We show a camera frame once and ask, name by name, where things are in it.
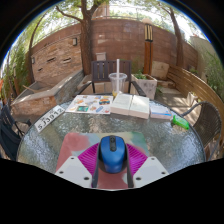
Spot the black slatted chair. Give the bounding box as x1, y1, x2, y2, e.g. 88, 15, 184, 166
0, 103, 33, 162

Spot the colourful printed sheet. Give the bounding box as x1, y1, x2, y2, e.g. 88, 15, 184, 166
64, 94, 114, 115

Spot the brown wicker chair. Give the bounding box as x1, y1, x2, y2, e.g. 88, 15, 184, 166
181, 100, 223, 161

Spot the open white book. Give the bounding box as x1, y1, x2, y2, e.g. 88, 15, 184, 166
109, 92, 151, 120

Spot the clear plastic cup with straw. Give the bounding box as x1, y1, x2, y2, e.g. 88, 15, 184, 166
108, 58, 128, 98

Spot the raised stone garden bed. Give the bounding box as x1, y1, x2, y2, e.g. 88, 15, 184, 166
10, 69, 85, 116

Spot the forked tree trunk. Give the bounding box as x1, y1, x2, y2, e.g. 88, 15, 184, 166
54, 0, 111, 76

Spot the white licence plate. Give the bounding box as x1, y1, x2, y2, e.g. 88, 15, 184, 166
34, 104, 66, 133

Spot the curved wooden slat fence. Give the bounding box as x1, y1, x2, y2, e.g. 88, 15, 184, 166
166, 64, 224, 134

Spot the dark wooden slatted chair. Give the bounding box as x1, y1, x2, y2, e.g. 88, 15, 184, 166
73, 59, 148, 98

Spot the wooden garden lamp post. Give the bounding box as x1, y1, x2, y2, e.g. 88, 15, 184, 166
142, 18, 155, 76

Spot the thin leaning tree trunk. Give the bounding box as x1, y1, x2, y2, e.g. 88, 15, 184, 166
27, 13, 48, 84

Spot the small closed pale book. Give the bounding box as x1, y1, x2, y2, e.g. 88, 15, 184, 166
149, 104, 173, 120

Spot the floral red mouse pad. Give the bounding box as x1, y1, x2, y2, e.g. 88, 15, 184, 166
54, 131, 151, 190

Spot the blue and black computer mouse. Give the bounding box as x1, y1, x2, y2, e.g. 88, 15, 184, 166
98, 134, 128, 174

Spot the slim straight tree trunk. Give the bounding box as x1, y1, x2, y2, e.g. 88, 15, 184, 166
166, 6, 185, 68

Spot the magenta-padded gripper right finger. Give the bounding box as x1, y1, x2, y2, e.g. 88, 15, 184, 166
125, 143, 170, 189

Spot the white square planter with plant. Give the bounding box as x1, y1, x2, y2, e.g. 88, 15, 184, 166
130, 73, 158, 101

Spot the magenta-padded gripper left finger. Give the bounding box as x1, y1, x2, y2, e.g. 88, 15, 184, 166
54, 142, 101, 189

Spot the pale stone block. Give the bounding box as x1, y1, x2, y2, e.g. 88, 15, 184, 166
151, 60, 171, 81

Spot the green small bottle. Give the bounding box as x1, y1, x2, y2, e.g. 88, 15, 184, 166
171, 114, 190, 131

